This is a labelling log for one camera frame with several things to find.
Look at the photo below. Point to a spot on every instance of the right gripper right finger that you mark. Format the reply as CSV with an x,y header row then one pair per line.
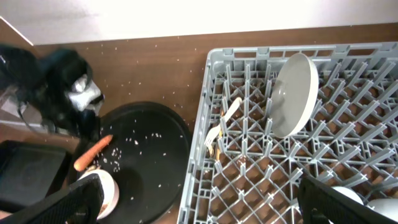
x,y
319,203

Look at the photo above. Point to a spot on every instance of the white plastic fork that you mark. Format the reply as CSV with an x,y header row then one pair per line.
x,y
214,132

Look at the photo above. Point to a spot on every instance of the pink bowl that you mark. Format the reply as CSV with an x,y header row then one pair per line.
x,y
110,189

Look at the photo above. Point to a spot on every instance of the white cup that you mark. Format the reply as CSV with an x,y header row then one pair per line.
x,y
349,193

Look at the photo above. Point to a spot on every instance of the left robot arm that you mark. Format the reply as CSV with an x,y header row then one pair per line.
x,y
59,86

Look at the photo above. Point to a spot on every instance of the round black serving tray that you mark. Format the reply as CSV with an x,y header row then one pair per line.
x,y
147,158

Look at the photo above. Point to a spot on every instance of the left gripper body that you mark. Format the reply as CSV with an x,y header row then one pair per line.
x,y
79,114

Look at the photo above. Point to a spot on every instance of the grey dishwasher rack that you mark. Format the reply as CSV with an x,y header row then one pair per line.
x,y
350,139

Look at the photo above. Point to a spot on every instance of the blue cup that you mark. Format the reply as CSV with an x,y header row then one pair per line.
x,y
386,206

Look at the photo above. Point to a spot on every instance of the grey plate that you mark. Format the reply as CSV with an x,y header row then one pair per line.
x,y
294,96

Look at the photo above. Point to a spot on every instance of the clear plastic bin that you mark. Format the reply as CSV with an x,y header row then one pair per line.
x,y
12,112

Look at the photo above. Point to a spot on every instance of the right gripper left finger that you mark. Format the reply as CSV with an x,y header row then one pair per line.
x,y
80,202

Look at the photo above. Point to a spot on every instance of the orange carrot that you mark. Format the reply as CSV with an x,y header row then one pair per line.
x,y
85,159

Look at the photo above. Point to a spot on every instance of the black rectangular tray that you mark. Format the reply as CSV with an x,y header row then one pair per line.
x,y
30,172

